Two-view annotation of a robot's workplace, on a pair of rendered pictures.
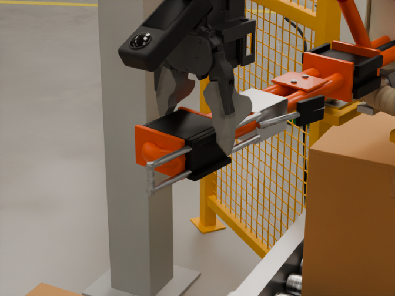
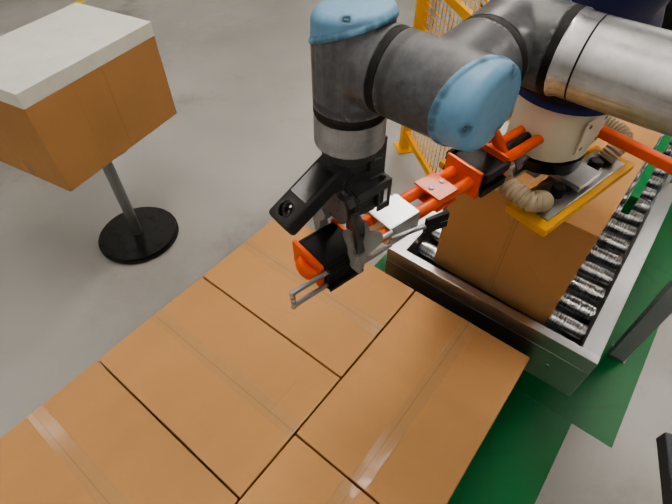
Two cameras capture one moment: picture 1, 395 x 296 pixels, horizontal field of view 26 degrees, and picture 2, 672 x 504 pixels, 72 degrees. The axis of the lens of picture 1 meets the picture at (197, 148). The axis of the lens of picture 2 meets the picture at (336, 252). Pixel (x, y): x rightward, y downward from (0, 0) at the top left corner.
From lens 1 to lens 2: 49 cm
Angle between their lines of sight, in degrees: 26
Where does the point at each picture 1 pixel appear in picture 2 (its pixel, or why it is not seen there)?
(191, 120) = (336, 239)
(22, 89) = (305, 30)
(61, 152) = not seen: hidden behind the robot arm
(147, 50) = (288, 222)
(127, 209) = not seen: hidden behind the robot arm
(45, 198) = (308, 116)
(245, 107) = (376, 241)
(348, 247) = (470, 235)
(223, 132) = (354, 263)
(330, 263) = (457, 240)
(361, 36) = (497, 142)
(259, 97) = (398, 208)
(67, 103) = not seen: hidden behind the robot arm
